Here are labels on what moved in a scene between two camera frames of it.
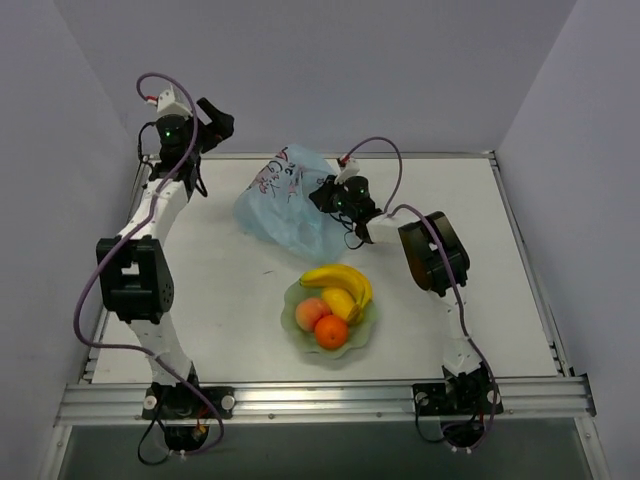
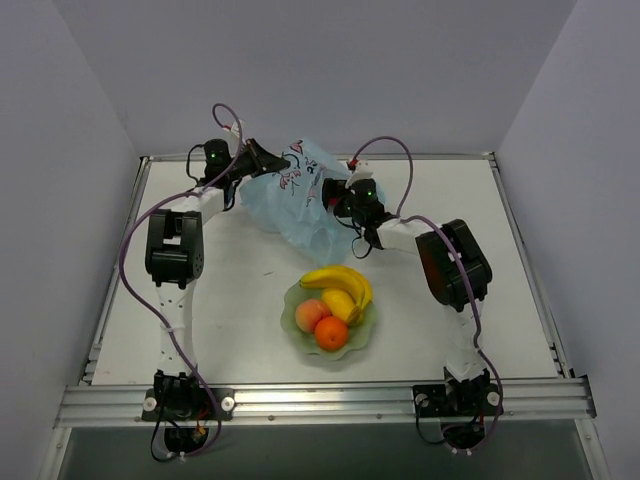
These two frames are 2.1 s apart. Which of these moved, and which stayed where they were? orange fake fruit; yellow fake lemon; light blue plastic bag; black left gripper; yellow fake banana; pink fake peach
Moved: light blue plastic bag; black left gripper
Stayed: yellow fake lemon; pink fake peach; orange fake fruit; yellow fake banana
